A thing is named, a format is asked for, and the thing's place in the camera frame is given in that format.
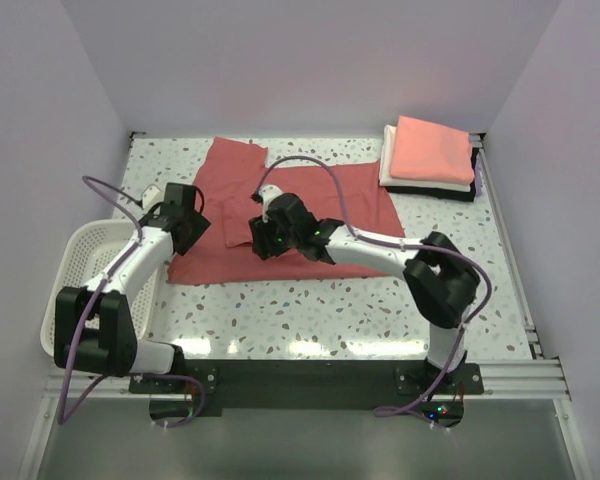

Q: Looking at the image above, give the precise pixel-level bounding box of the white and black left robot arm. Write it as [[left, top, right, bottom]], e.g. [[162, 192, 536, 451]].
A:
[[52, 183, 210, 377]]

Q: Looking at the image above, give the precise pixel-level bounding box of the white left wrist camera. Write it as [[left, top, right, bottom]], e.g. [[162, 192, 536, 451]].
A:
[[140, 184, 164, 209]]

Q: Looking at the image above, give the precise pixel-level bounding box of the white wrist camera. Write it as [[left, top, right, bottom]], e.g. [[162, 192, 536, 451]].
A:
[[251, 184, 283, 223], [140, 184, 164, 209]]

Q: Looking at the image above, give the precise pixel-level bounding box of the red t-shirt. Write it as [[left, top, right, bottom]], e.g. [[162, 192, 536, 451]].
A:
[[166, 136, 407, 286]]

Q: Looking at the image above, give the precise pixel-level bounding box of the folded white t-shirt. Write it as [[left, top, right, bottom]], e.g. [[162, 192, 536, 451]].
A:
[[379, 125, 470, 193]]

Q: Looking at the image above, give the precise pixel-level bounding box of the folded lavender t-shirt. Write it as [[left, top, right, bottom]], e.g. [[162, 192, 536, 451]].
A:
[[474, 153, 483, 197]]

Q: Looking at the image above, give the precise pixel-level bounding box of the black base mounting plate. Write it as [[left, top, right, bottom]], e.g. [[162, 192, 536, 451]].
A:
[[129, 360, 485, 419]]

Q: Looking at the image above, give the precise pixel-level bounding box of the folded black t-shirt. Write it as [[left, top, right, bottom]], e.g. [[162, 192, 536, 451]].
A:
[[384, 147, 479, 203]]

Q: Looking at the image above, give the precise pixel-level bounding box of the white perforated plastic basket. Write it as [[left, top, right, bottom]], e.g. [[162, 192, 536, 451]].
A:
[[40, 219, 159, 356]]

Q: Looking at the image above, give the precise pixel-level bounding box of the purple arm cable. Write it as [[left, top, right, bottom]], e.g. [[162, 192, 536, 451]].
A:
[[57, 174, 146, 426], [252, 155, 495, 419]]

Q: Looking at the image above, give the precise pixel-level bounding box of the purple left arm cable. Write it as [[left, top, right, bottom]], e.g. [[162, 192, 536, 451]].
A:
[[57, 174, 146, 426]]

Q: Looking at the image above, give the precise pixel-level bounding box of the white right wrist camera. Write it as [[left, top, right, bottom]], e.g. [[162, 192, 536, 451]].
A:
[[251, 184, 283, 223]]

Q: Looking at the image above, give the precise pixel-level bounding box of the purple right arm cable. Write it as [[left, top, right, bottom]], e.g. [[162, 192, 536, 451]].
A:
[[252, 155, 495, 419]]

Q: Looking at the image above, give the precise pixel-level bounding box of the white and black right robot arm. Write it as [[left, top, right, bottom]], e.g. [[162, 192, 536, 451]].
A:
[[249, 185, 480, 372]]

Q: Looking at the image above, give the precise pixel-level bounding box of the folded salmon pink t-shirt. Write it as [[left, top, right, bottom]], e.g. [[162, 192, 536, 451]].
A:
[[389, 116, 475, 186]]

